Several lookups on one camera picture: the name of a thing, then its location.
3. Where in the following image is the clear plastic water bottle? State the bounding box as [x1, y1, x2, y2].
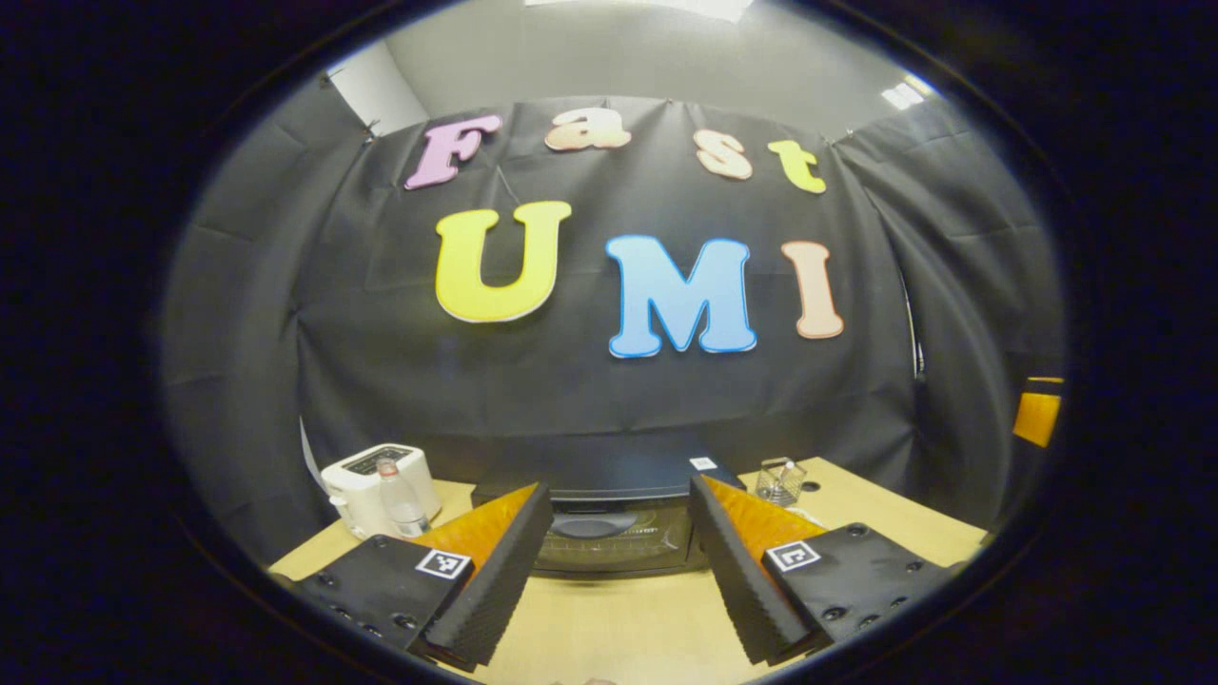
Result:
[376, 457, 432, 539]

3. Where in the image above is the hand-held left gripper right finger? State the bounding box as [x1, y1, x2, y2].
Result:
[689, 473, 964, 667]

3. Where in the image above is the large ceiling light panel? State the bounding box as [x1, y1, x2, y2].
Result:
[523, 0, 755, 23]

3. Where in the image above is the white toaster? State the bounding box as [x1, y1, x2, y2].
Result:
[320, 442, 442, 541]

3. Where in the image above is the black electric oven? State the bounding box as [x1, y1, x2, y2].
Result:
[472, 454, 749, 579]

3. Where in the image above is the metal wire holder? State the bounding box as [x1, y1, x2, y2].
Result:
[756, 457, 809, 508]

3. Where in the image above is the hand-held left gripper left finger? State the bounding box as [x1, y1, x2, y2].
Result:
[269, 480, 556, 672]

